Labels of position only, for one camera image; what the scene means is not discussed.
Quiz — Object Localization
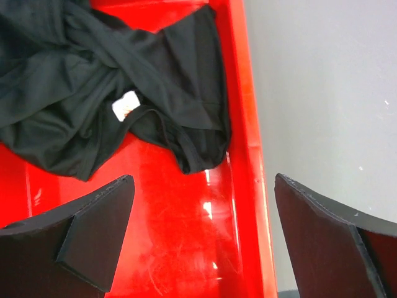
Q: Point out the black t-shirt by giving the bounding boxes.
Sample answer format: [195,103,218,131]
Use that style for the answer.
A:
[1,1,231,181]

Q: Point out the red plastic bin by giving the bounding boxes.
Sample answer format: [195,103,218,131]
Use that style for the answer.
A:
[1,1,277,297]

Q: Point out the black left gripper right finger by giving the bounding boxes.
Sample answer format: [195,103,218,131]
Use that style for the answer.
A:
[274,174,396,297]

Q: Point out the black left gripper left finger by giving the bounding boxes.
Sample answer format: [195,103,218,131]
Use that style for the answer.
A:
[1,175,135,297]

